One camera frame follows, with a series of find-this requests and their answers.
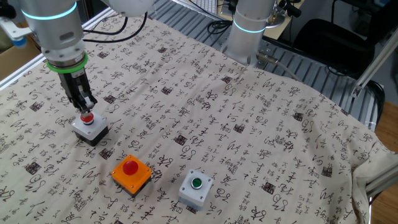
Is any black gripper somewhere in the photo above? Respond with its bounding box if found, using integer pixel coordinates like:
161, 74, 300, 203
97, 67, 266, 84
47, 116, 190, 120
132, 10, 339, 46
58, 70, 98, 116

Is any white black box red button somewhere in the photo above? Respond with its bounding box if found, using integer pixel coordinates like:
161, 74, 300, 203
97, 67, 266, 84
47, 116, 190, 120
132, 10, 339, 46
70, 111, 109, 147

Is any brown cardboard box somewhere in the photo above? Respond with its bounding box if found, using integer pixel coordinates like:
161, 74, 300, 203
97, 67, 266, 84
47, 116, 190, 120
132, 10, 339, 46
0, 34, 44, 82

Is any orange box red mushroom button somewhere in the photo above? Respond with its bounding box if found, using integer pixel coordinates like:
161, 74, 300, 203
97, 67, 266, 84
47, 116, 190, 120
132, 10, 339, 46
111, 154, 152, 198

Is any grey box green button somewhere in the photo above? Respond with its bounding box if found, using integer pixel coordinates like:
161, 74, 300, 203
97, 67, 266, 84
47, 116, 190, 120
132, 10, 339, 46
178, 169, 214, 212

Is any white computer keyboard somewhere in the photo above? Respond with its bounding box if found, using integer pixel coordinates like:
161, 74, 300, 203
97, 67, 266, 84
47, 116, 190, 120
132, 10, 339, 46
183, 0, 218, 15

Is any beige calligraphy print tablecloth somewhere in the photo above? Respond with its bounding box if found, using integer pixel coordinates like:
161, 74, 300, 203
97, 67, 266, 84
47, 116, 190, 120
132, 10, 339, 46
0, 12, 398, 224

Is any black office chair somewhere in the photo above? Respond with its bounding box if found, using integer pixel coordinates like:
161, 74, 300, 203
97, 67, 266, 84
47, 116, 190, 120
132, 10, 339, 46
292, 18, 376, 78

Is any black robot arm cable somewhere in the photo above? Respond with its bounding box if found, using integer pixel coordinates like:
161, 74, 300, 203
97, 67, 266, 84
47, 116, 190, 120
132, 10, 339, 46
81, 11, 149, 44

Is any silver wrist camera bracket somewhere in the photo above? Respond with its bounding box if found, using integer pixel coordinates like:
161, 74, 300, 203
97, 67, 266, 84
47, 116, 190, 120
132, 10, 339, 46
0, 2, 34, 49

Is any black coiled cable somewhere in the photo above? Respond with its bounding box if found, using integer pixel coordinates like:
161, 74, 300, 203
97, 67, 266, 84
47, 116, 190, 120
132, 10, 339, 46
206, 18, 233, 37

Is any grey cable with metal plug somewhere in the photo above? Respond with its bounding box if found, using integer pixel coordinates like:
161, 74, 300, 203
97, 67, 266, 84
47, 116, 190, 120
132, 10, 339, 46
256, 52, 304, 83

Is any black cylinder handle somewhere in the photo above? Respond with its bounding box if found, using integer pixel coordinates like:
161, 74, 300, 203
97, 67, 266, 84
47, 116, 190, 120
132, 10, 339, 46
278, 0, 302, 18

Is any aluminium frame post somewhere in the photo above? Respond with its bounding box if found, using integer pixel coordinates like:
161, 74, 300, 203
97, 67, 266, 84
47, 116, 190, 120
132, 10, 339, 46
351, 29, 398, 99
365, 164, 398, 200

